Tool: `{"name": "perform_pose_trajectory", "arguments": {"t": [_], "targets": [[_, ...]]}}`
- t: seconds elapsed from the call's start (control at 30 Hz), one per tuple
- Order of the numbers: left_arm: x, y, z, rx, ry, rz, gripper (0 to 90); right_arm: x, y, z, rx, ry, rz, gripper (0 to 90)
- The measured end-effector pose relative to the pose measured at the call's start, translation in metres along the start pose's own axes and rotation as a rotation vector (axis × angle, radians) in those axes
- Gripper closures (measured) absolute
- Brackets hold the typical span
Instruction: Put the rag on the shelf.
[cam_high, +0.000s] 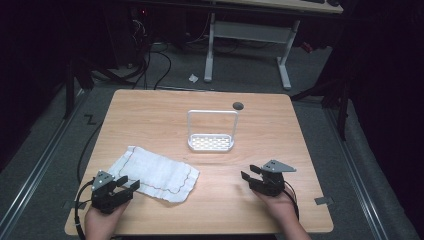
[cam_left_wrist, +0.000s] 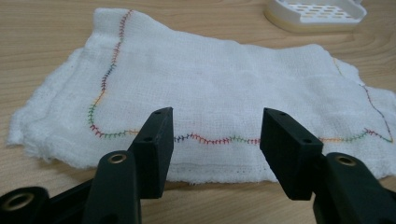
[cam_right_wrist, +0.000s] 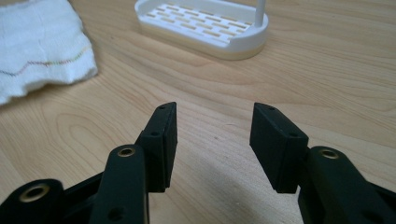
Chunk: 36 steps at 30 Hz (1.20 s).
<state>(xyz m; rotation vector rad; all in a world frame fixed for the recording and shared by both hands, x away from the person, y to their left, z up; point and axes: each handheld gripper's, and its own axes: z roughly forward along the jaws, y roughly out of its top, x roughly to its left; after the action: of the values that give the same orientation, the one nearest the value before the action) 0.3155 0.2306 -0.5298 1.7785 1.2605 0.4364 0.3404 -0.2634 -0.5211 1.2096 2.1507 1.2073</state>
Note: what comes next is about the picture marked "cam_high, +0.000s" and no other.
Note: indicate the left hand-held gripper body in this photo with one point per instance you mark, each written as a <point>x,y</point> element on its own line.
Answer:
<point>104,195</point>

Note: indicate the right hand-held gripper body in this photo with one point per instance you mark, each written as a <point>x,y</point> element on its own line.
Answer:
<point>271,181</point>

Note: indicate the white cloth with wavy trim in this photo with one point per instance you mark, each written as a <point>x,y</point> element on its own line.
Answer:
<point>156,173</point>

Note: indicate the white towel rack with tray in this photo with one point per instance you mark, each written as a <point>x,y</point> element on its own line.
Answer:
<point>212,133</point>

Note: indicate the person's right hand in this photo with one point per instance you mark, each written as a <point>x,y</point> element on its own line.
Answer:
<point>278,206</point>

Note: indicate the person's left hand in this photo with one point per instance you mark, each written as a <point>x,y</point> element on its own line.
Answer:
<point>101,221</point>

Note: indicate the grey tape piece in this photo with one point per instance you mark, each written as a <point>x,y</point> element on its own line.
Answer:
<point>323,200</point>
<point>71,204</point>

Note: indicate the black metal stand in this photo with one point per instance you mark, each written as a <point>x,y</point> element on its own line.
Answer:
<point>336,96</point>
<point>75,80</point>

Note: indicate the crumpled white paper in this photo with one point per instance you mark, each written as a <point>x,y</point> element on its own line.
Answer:
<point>193,78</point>

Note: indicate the white-legged desk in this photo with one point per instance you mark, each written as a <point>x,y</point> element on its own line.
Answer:
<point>248,33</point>

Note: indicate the dark computer tower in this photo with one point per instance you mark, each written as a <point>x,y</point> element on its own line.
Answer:
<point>125,33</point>

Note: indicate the metal floor rail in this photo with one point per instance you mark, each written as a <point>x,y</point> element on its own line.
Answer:
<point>36,170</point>
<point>355,173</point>

